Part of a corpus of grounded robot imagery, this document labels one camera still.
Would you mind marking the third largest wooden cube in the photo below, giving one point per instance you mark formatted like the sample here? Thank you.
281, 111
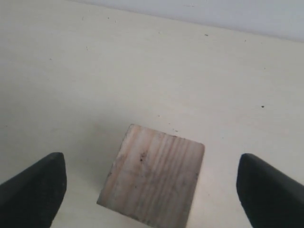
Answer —
153, 178

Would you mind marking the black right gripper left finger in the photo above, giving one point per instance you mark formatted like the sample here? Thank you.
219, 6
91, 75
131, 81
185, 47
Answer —
32, 198

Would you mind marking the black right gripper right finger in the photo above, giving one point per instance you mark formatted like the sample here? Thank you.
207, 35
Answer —
269, 198

